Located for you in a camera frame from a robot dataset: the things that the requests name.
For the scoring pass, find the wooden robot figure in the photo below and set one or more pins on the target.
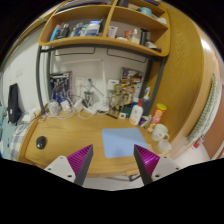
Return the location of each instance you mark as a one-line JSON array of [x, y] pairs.
[[118, 100]]

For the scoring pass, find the wooden desk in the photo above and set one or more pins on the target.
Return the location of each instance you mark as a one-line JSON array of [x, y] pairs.
[[66, 136]]

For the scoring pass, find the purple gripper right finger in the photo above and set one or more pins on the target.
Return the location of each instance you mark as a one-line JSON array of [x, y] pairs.
[[153, 167]]

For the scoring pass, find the wooden wall shelf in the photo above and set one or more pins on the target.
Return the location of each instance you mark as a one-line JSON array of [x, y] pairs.
[[138, 25]]

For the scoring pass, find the white tube on shelf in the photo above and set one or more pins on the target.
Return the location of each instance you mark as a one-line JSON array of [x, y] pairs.
[[112, 31]]

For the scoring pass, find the white lotion bottle red cap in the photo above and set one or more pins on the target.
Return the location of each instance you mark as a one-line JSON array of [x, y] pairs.
[[136, 113]]

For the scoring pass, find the black computer mouse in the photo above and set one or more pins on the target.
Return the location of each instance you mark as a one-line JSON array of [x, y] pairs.
[[41, 142]]

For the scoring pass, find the blue mouse pad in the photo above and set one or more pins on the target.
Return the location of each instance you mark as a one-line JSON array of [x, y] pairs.
[[120, 142]]

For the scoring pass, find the black bottle on shelf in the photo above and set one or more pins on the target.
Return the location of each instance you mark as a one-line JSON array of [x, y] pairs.
[[143, 37]]

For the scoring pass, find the white ceramic mug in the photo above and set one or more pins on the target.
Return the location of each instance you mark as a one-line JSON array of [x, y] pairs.
[[160, 132]]

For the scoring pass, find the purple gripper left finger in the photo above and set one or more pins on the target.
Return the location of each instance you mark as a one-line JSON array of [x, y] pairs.
[[73, 167]]

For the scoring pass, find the blue spray bottle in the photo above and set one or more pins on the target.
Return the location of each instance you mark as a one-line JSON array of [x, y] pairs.
[[146, 101]]

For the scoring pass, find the yellow red snack can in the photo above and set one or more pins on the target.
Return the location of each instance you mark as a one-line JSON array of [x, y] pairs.
[[156, 117]]

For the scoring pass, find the black bag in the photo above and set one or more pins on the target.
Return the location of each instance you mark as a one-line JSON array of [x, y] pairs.
[[14, 112]]

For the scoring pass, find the blue robot figure box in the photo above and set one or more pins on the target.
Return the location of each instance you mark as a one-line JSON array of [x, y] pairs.
[[60, 85]]

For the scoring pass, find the clear glass cup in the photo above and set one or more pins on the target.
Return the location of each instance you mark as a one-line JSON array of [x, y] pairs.
[[164, 146]]

